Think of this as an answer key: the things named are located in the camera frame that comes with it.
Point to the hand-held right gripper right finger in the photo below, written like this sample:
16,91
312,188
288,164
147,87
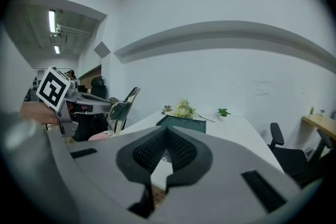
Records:
223,191

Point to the small variegated potted plant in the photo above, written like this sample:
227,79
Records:
167,109

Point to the dark green metal box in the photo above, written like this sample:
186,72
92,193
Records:
183,124

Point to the grey diamond wall panel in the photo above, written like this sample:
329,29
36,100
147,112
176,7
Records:
102,49

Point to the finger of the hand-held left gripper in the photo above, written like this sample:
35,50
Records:
119,123

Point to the pale yellow flower bouquet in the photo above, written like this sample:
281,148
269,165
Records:
183,110

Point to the small green potted plant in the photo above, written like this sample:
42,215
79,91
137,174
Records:
223,113

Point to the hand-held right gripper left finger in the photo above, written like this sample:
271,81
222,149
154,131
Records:
105,178

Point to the pink plate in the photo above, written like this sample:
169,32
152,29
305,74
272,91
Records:
98,136

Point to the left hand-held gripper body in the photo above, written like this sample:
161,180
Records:
51,87

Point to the light wooden desk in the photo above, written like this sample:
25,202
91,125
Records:
319,123

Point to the white ceiling pipe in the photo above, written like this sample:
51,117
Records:
73,30

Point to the black high-back office chair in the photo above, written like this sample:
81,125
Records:
99,89

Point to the person's left forearm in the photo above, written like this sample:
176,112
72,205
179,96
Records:
39,112

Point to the fluorescent ceiling light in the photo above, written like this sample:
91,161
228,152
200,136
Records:
57,49
52,21

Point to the black office chair with armrests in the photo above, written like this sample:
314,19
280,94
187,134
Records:
288,157

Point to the tiny potted plant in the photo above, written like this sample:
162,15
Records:
311,110
322,112

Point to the white table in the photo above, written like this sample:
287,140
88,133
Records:
231,133

